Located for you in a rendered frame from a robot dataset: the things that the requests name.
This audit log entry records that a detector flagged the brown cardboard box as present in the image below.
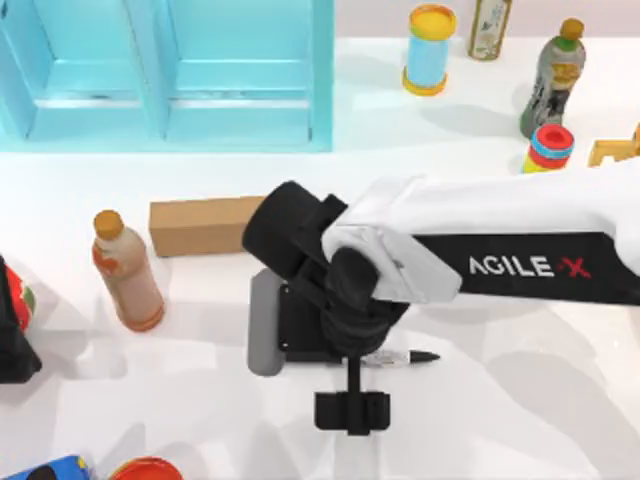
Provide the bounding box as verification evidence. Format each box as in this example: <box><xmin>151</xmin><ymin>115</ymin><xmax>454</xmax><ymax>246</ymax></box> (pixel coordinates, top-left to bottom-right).
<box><xmin>148</xmin><ymin>195</ymin><xmax>269</xmax><ymax>259</ymax></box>

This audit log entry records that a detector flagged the pale grey rounded box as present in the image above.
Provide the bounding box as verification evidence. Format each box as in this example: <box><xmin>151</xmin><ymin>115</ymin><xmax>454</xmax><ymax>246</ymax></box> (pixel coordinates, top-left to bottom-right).
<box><xmin>246</xmin><ymin>267</ymin><xmax>287</xmax><ymax>377</ymax></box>

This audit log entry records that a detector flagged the red and green can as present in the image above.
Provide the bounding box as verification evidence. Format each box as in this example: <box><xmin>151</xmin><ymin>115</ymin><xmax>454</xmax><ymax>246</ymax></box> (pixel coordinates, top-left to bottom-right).
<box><xmin>3</xmin><ymin>271</ymin><xmax>38</xmax><ymax>335</ymax></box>

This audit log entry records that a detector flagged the blue can with yellow ends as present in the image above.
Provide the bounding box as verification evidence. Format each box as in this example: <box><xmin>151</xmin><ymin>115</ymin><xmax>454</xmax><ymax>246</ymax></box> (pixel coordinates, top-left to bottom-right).
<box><xmin>401</xmin><ymin>3</ymin><xmax>459</xmax><ymax>97</ymax></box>

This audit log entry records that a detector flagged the orange bottle with yellow cap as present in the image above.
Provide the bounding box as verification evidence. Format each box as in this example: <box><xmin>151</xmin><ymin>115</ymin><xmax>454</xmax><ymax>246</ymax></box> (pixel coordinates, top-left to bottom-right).
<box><xmin>91</xmin><ymin>209</ymin><xmax>166</xmax><ymax>333</ymax></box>

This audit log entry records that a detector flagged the green bottle with yellow cap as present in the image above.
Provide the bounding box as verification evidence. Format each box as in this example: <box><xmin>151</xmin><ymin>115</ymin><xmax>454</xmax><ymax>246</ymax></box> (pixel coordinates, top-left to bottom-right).
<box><xmin>518</xmin><ymin>18</ymin><xmax>587</xmax><ymax>139</ymax></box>

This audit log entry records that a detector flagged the black marker pen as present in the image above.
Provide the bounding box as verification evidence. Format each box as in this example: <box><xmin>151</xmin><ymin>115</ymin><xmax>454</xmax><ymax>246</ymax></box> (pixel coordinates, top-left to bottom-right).
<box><xmin>362</xmin><ymin>349</ymin><xmax>442</xmax><ymax>370</ymax></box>

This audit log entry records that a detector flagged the light blue rack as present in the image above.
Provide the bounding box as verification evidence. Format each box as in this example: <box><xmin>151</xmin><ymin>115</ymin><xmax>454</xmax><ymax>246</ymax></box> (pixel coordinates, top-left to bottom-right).
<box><xmin>0</xmin><ymin>0</ymin><xmax>335</xmax><ymax>154</ymax></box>

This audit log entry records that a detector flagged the stack of coloured rings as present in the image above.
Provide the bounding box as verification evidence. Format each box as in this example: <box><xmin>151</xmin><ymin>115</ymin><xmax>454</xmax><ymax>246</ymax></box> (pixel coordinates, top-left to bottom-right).
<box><xmin>521</xmin><ymin>124</ymin><xmax>577</xmax><ymax>175</ymax></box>

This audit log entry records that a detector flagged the beige labelled bottle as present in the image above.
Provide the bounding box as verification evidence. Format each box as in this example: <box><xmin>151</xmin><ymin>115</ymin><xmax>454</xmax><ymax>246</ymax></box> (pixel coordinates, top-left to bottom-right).
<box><xmin>466</xmin><ymin>0</ymin><xmax>514</xmax><ymax>62</ymax></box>

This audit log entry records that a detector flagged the yellow wooden object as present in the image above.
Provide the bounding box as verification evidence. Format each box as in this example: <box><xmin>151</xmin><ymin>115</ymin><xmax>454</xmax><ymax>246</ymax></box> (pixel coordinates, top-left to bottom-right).
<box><xmin>584</xmin><ymin>122</ymin><xmax>640</xmax><ymax>169</ymax></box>

